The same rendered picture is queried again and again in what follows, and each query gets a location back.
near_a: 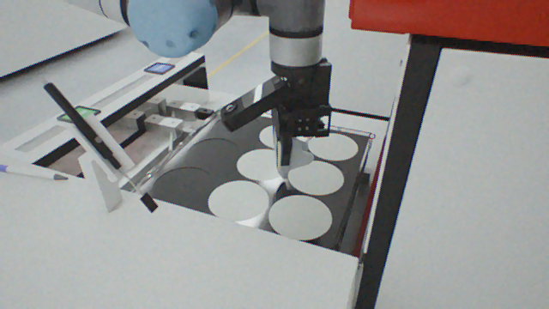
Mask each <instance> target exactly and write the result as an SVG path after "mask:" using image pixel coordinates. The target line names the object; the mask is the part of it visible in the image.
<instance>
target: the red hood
mask: <svg viewBox="0 0 549 309"><path fill-rule="evenodd" d="M348 18H349V19H352V21H351V29H352V30H360V31H368V32H376V33H398V34H405V33H412V34H419V35H428V36H436V37H444V38H452V39H467V40H471V39H474V40H483V41H491V42H499V43H507V44H516V45H538V46H547V47H549V0H350V3H349V10H348Z"/></svg>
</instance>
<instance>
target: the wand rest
mask: <svg viewBox="0 0 549 309"><path fill-rule="evenodd" d="M84 119H85V120H86V121H87V123H88V124H89V125H90V126H92V128H93V129H94V131H95V133H96V134H97V135H98V136H99V137H100V138H101V139H102V141H103V142H104V143H105V145H107V146H108V147H109V148H110V150H111V151H112V152H113V156H114V157H115V158H116V160H117V161H118V162H119V163H120V165H121V168H122V170H123V171H124V172H126V171H128V170H129V169H131V168H132V167H133V166H134V165H135V163H134V162H133V161H132V160H131V158H130V157H129V156H128V155H127V154H126V153H125V152H124V150H123V149H122V148H121V147H120V145H119V144H118V143H117V142H116V140H115V139H114V138H113V137H112V135H111V134H110V133H109V132H108V130H107V129H106V128H105V127H104V126H103V125H102V124H101V123H100V122H99V120H98V119H97V118H96V117H95V116H94V115H93V114H90V115H89V116H87V117H86V118H84ZM67 129H68V131H69V132H70V133H71V134H72V135H73V137H74V138H75V139H76V140H77V141H78V142H79V143H80V144H81V145H82V146H83V147H84V148H85V149H86V150H87V153H85V154H84V155H82V156H81V157H79V158H78V161H79V163H80V165H81V169H82V171H83V173H84V176H85V179H86V181H87V184H88V187H89V189H90V191H91V194H92V196H93V201H94V204H95V207H96V209H100V210H103V211H105V212H109V211H111V210H112V209H113V208H114V207H115V206H116V205H117V204H118V202H119V201H121V200H123V199H122V196H121V193H120V190H119V184H118V180H119V177H120V176H121V175H122V173H121V172H120V171H119V169H116V167H115V166H113V165H112V164H111V162H110V161H109V160H107V159H104V158H103V157H102V155H101V154H100V153H99V152H98V151H97V149H96V148H95V146H94V145H93V144H92V143H91V142H90V141H89V140H88V139H87V138H86V137H85V136H84V135H83V134H82V132H81V131H80V130H79V129H78V128H77V126H76V125H73V124H72V125H71V126H69V127H68V128H67ZM114 168H115V169H116V170H115V169H114Z"/></svg>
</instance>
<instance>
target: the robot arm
mask: <svg viewBox="0 0 549 309"><path fill-rule="evenodd" d="M60 1H63V2H65V3H69V4H71V5H74V6H76V7H78V8H81V9H85V10H87V11H90V12H93V13H95V14H97V15H100V16H103V17H105V18H107V19H110V20H113V21H116V22H119V23H122V24H124V25H126V26H129V27H130V28H131V29H132V32H133V33H134V35H135V36H136V38H137V39H138V40H139V42H141V43H143V44H144V45H145V46H146V47H147V48H148V49H149V50H150V51H151V52H152V53H153V54H157V55H159V56H162V57H164V58H181V57H185V56H188V55H189V54H191V53H192V52H194V51H195V50H196V49H198V48H200V47H202V46H204V45H205V44H206V43H208V42H209V41H210V40H211V39H212V38H213V35H214V33H215V32H216V31H218V30H219V29H220V28H221V27H222V26H223V25H225V24H226V23H227V22H228V21H230V19H232V18H233V17H234V16H235V15H236V16H252V17H268V48H269V59H270V70H271V72H272V73H273V74H275V76H274V77H272V78H270V79H268V80H266V81H265V82H263V83H262V84H260V85H258V86H257V87H255V88H253V89H252V90H250V92H248V93H246V94H244V95H242V96H239V97H238V98H237V99H235V100H233V101H232V102H230V103H229V104H227V105H225V106H223V107H222V108H221V109H220V118H221V123H223V125H224V126H225V127H226V129H227V130H229V131H231V132H234V131H235V130H238V129H240V128H241V127H243V126H245V125H247V124H248V123H249V122H250V121H252V120H254V119H256V118H258V117H260V116H261V115H263V114H264V113H266V112H269V111H270V110H271V118H272V124H273V137H274V154H275V162H276V168H277V171H278V174H279V175H280V176H281V177H282V178H283V179H286V178H287V175H288V173H289V172H290V171H291V170H293V169H295V168H298V167H301V166H305V165H308V164H310V163H312V162H313V161H314V155H313V154H312V153H309V152H306V151H307V149H308V148H309V146H308V143H307V142H304V141H301V140H299V139H298V138H297V136H302V137H310V136H314V137H315V138H319V137H328V136H329V134H330V126H331V118H332V110H333V107H332V106H331V105H330V103H329V95H330V85H331V76H332V67H333V64H332V63H331V62H328V59H327V58H326V57H322V48H323V22H324V11H325V0H60ZM284 78H286V80H285V79H284ZM322 106H324V107H322ZM323 116H329V121H328V129H327V130H325V129H324V127H325V123H324V122H323V120H322V119H321V118H323Z"/></svg>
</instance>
